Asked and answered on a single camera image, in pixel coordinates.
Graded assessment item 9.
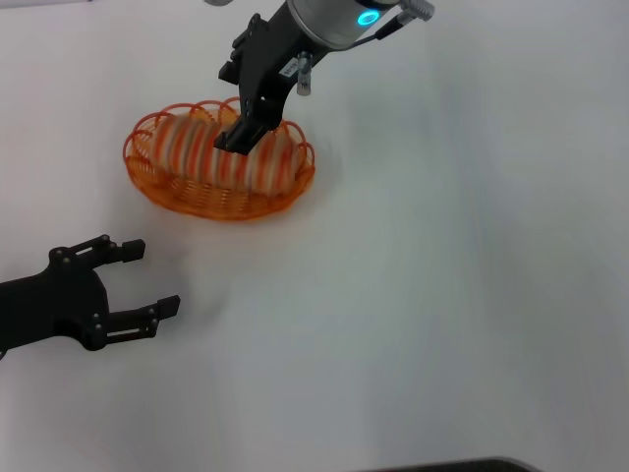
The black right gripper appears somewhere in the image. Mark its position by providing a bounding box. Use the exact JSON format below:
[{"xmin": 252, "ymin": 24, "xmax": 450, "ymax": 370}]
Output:
[{"xmin": 213, "ymin": 2, "xmax": 328, "ymax": 157}]

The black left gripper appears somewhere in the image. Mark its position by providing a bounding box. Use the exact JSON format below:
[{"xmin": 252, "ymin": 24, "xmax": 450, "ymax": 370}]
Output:
[{"xmin": 0, "ymin": 234, "xmax": 182, "ymax": 355}]

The orange striped bread loaf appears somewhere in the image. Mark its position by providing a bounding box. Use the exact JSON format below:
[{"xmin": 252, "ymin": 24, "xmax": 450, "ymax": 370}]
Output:
[{"xmin": 146, "ymin": 111, "xmax": 306, "ymax": 201}]

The orange wire basket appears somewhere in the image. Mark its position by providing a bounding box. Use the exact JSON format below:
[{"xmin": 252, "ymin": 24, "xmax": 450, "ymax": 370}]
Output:
[{"xmin": 121, "ymin": 96, "xmax": 316, "ymax": 223}]

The dark rounded robot base edge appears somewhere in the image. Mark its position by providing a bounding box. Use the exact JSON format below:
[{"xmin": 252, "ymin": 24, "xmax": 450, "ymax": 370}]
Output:
[{"xmin": 358, "ymin": 455, "xmax": 542, "ymax": 472}]

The silver elbow connector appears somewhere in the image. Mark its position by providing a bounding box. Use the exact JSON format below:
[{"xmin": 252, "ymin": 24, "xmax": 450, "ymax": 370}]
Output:
[{"xmin": 294, "ymin": 50, "xmax": 315, "ymax": 97}]

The cable with silver plug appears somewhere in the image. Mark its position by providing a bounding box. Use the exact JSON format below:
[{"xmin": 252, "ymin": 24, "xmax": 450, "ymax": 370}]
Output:
[{"xmin": 352, "ymin": 0, "xmax": 437, "ymax": 51}]

